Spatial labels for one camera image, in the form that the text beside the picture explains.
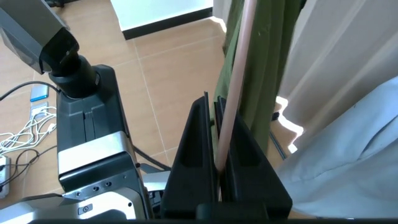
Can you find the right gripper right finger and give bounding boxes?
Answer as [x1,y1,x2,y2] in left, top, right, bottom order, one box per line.
[215,96,293,218]

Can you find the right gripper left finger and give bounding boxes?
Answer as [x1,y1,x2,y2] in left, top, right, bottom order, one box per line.
[160,91,218,218]

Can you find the pale grey shorts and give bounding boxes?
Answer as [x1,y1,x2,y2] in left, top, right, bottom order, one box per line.
[275,76,398,219]

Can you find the pink clothes hanger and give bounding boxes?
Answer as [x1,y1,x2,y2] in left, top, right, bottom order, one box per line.
[214,0,258,172]

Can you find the green garment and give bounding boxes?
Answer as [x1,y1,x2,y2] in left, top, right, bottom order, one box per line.
[210,0,308,156]

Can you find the beige curtain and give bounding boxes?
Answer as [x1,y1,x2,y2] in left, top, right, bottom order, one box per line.
[212,0,398,151]

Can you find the small blue object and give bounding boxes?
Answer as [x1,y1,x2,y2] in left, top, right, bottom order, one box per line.
[29,83,50,103]

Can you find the white power strip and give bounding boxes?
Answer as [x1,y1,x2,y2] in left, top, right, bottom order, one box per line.
[0,154,12,200]

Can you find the white cable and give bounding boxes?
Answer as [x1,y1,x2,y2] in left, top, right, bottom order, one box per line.
[0,101,58,156]

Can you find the thin black cable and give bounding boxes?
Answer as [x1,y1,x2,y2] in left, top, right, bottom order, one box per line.
[0,144,58,191]

